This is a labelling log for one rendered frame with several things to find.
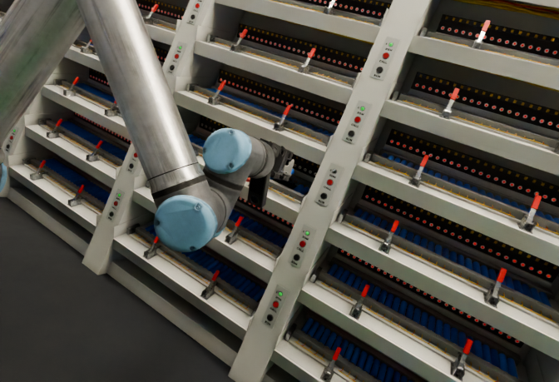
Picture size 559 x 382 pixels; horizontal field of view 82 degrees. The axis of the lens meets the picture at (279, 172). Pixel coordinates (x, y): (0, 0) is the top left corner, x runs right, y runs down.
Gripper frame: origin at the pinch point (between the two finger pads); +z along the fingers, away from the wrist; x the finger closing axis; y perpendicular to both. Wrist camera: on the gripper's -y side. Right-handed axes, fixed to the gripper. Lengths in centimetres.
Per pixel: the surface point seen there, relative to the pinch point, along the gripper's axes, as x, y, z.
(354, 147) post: -15.7, 15.3, 2.6
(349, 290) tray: -30.1, -23.3, 8.2
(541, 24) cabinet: -48, 71, 23
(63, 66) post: 122, 3, 9
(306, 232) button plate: -13.0, -12.5, 1.5
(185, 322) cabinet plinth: 13, -59, 5
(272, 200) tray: 0.8, -8.5, 2.3
